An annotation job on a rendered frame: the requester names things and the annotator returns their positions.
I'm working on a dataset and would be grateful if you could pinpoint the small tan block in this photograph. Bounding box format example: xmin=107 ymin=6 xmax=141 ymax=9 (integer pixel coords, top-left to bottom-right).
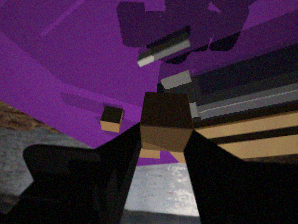
xmin=139 ymin=148 xmax=160 ymax=159

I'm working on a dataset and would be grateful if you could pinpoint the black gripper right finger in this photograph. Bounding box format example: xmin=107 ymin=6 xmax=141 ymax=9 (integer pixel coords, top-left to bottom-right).
xmin=183 ymin=130 xmax=298 ymax=224

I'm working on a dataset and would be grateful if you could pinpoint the dark brown block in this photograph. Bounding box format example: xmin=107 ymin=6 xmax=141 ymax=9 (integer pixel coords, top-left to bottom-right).
xmin=140 ymin=92 xmax=194 ymax=153

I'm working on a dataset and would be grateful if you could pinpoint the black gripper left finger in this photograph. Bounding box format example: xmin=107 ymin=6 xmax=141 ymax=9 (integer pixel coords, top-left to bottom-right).
xmin=23 ymin=122 xmax=141 ymax=224

